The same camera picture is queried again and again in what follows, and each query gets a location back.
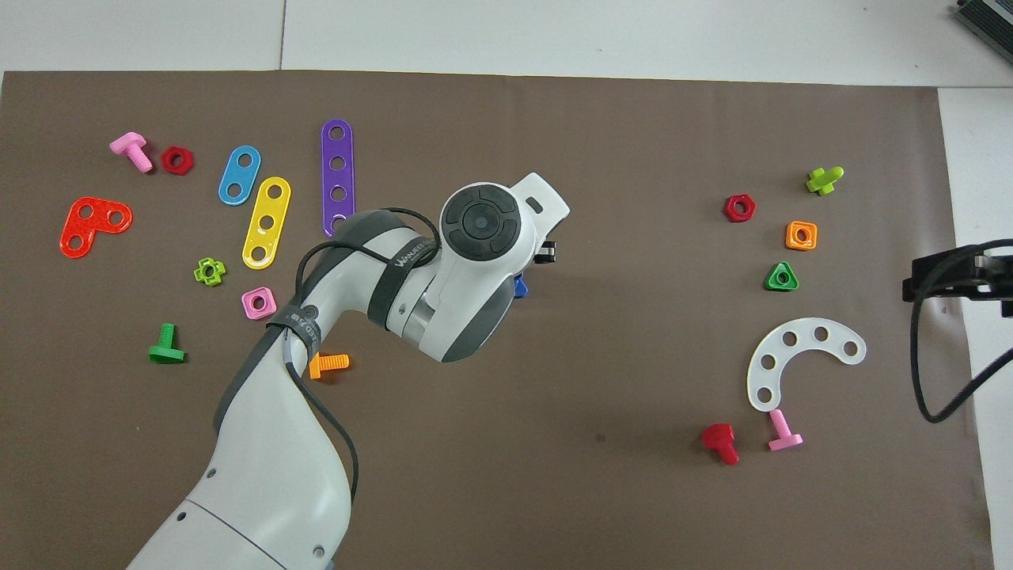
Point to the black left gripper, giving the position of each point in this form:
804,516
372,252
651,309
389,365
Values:
546,253

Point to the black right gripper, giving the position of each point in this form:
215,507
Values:
961,277

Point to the blue square nut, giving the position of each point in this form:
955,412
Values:
521,285

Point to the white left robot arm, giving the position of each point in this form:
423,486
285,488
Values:
261,475

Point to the orange square nut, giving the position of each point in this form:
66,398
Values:
791,239

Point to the lime green cross-head screw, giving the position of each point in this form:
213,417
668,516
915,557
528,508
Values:
824,180

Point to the green triangle nut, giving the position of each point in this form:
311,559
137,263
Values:
772,285

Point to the red hexagon nut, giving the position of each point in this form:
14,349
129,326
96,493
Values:
166,162
729,210

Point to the pink plastic screw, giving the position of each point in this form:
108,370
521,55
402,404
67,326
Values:
133,150
783,431

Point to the orange plastic screw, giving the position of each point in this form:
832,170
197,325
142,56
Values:
331,364

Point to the red plastic screw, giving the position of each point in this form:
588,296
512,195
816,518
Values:
722,442

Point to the pink square nut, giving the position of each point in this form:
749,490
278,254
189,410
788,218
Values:
248,307

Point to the lime green flower nut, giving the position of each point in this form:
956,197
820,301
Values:
199,275

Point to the green plastic screw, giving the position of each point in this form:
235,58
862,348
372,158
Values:
166,348

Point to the white curved five-hole strip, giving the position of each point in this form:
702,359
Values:
805,332

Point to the brown table mat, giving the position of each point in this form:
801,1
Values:
633,119

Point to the purple four-hole strip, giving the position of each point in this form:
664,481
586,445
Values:
338,150

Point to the grey ribbed device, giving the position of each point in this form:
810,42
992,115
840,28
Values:
993,16

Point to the yellow three-hole strip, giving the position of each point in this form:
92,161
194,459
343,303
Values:
271,207

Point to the blue two-hole strip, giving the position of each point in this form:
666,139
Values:
240,175

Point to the orange heart three-hole plate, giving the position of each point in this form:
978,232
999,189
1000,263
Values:
95,228

